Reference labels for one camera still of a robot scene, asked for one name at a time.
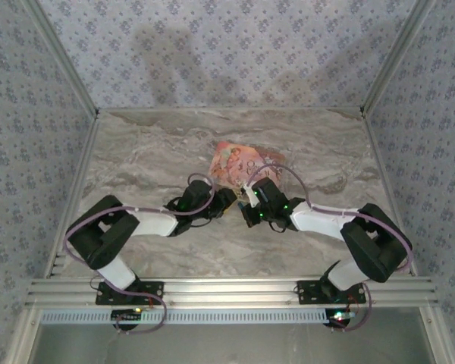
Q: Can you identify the pink illustrated book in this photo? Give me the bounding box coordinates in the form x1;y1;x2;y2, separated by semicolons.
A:
208;140;287;193

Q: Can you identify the black controller board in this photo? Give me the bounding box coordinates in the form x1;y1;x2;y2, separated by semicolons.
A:
111;307;145;331
324;309;356;331

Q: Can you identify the grey metal panel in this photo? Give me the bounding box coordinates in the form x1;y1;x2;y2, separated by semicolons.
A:
30;322;439;364

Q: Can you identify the wide aluminium frame rail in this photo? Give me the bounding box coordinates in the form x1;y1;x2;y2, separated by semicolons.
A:
25;275;439;309

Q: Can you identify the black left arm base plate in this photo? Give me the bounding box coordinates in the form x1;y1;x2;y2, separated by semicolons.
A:
94;279;166;306

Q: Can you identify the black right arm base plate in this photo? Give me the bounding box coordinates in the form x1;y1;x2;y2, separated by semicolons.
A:
295;279;367;305

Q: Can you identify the white slotted cable duct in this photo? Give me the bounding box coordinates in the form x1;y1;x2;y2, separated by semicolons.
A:
40;307;416;325

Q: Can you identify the aluminium side rail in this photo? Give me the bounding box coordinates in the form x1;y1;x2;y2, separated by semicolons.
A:
362;109;418;278
45;111;102;280

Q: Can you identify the aluminium frame post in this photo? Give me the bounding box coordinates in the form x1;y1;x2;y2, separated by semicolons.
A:
22;0;102;117
359;0;439;115

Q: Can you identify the aluminium frame leg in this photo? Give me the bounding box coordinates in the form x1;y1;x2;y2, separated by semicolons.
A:
419;306;454;364
5;306;42;364

